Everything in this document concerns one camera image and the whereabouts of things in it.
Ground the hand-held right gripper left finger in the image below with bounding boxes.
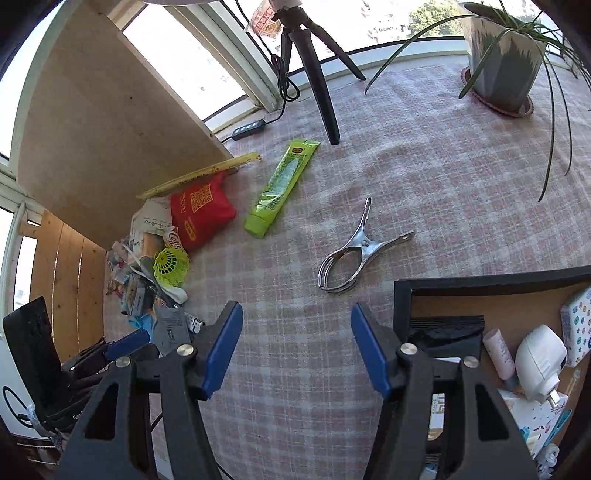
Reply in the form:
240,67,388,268
54,300,245,480

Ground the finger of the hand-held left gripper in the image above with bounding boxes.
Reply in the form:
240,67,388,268
69,329,160,370

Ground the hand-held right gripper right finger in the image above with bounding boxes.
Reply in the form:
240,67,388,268
350,302,539,480

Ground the black wet wipe packet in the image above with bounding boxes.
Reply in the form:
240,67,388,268
409,315,485,363

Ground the small pink tube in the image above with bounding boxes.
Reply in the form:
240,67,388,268
482,328,520,393

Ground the black tray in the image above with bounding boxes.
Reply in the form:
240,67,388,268
393,265,591,480

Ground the white charger plug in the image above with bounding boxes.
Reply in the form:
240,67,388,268
515,324,568,409

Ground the white painted print box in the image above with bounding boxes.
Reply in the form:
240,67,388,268
427,388,570,462

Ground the light blue clothespin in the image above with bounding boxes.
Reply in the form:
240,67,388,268
542,408,573,446

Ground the dotted tissue pack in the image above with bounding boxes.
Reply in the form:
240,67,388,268
560,286,591,369

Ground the clear plastic spoon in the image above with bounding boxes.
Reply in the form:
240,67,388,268
136,256,189,306

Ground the wooden slat panel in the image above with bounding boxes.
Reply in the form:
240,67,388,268
28,208,109,365

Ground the yellow-green shuttlecock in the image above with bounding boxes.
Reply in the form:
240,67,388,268
152,247,191,287

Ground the orange white snack packet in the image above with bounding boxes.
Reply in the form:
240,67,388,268
164,226,191,252

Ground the white paper packet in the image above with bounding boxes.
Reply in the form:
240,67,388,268
128,198,175,259

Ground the red packet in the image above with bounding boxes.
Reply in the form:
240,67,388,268
170,172,238,252

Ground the green tube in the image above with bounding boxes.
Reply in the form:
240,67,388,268
244,139,321,239

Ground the yellow chopstick wrapper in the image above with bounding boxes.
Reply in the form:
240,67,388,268
136,152,263,200

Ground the light wooden board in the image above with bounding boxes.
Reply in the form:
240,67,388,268
16,0,241,252

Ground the black power strip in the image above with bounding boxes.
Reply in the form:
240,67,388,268
231,118,267,141

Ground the black tripod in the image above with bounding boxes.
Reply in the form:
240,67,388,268
270,0,368,146

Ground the pink plant saucer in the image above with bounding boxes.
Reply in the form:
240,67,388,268
459,65,535,118

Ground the potted plant grey pot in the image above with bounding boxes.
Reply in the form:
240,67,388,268
365,0,591,204

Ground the orange paper tag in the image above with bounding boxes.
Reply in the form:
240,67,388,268
245,0,283,38

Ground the black cable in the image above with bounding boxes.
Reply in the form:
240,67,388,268
233,0,301,139

